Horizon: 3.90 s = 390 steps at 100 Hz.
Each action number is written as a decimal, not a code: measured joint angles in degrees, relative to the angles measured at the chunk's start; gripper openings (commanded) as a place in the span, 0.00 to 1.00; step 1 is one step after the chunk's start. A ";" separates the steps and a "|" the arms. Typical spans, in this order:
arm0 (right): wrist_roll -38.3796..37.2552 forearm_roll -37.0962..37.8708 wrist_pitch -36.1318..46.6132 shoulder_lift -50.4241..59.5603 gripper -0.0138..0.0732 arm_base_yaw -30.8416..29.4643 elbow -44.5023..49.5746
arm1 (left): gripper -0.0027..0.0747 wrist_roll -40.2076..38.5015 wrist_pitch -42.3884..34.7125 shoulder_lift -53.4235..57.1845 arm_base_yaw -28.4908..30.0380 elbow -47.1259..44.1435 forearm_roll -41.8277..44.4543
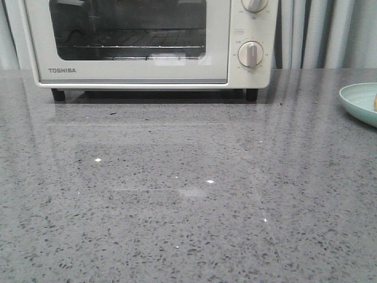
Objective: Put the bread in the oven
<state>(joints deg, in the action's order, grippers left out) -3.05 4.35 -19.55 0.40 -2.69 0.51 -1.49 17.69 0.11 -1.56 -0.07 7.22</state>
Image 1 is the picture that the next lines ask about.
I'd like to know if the glass oven door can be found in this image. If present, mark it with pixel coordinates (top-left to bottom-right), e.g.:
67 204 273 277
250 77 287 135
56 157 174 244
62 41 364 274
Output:
24 1 231 84

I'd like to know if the black oven foot right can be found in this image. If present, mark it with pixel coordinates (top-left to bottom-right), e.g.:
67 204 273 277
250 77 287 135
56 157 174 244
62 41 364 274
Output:
246 88 259 103

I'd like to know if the black oven foot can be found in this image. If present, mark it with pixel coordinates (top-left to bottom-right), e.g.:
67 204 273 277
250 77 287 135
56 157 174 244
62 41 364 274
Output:
51 88 66 102
246 88 259 103

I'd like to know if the lower oven control knob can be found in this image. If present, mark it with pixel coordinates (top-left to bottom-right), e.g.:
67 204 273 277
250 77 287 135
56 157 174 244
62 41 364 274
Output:
238 41 263 68

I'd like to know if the oven control knob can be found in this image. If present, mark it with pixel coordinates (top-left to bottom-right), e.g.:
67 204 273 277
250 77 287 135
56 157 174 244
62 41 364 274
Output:
242 0 268 13
238 41 263 68

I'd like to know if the black oven foot left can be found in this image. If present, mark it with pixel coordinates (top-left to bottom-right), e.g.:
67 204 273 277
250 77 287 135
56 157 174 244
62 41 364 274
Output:
51 88 66 102

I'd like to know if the upper oven control knob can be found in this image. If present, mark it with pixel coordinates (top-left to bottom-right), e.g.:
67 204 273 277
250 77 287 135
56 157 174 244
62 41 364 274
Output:
242 0 268 13

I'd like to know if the white Toshiba toaster oven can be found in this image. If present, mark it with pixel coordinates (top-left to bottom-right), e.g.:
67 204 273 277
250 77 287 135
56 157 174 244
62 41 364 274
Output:
19 0 279 93

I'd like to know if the light green plate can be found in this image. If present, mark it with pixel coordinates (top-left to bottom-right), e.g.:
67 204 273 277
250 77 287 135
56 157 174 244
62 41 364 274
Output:
339 83 376 127

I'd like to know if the metal wire oven rack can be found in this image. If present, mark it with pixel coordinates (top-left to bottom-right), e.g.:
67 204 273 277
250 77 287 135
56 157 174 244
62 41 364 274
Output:
68 28 206 60

